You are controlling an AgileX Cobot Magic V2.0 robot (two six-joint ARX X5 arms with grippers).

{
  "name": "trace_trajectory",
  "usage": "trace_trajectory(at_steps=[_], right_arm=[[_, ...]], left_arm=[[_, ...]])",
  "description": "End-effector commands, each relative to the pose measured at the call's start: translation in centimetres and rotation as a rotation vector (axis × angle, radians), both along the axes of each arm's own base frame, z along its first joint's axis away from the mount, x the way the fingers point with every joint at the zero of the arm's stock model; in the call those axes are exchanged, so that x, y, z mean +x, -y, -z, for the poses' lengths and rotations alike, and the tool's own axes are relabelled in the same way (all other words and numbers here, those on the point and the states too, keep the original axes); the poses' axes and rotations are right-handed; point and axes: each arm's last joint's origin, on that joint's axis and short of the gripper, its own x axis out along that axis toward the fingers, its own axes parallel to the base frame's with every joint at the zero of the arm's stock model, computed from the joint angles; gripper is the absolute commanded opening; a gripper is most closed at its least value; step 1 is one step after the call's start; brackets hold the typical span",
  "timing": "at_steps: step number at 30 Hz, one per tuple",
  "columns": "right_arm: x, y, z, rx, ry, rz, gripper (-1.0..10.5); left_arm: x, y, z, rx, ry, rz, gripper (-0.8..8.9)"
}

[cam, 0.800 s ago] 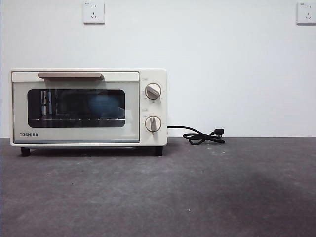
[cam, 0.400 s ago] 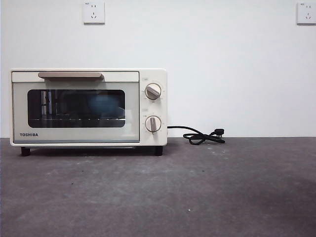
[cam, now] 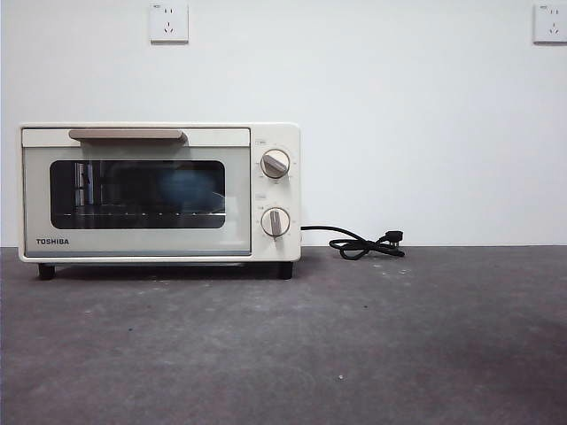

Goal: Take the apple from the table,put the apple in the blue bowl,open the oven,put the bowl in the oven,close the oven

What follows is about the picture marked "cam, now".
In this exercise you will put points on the oven temperature knob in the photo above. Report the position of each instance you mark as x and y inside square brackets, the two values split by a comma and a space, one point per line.
[275, 164]

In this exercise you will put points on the oven timer knob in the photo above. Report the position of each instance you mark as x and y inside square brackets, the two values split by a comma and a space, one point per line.
[275, 222]

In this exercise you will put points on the blue ribbed bowl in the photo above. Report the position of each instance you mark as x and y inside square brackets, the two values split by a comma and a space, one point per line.
[181, 188]

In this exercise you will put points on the cream Toshiba toaster oven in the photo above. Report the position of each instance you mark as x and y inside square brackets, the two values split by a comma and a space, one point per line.
[277, 133]

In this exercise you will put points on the white wall socket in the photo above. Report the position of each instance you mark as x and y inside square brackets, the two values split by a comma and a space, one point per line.
[169, 22]
[550, 24]

